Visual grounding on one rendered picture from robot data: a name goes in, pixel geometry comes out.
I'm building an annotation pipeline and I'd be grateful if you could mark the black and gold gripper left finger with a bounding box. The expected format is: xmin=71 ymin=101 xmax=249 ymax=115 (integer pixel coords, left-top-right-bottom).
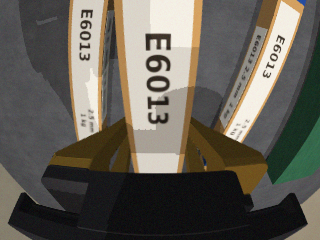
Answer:
xmin=48 ymin=117 xmax=131 ymax=172

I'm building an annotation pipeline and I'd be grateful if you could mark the low green platform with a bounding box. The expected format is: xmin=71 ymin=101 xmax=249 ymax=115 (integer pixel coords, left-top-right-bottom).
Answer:
xmin=266 ymin=31 xmax=320 ymax=185

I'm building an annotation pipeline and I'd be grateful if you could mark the brown welding electrode pack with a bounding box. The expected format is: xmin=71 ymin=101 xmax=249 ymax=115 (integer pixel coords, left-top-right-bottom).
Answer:
xmin=114 ymin=0 xmax=203 ymax=173

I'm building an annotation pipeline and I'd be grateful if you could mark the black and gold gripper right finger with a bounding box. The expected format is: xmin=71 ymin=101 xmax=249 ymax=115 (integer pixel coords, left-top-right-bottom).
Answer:
xmin=185 ymin=117 xmax=268 ymax=195

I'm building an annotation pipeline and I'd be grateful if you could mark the brown flat pack with blue bands and white label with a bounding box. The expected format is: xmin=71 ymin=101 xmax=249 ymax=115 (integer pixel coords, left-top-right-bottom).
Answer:
xmin=68 ymin=0 xmax=114 ymax=142

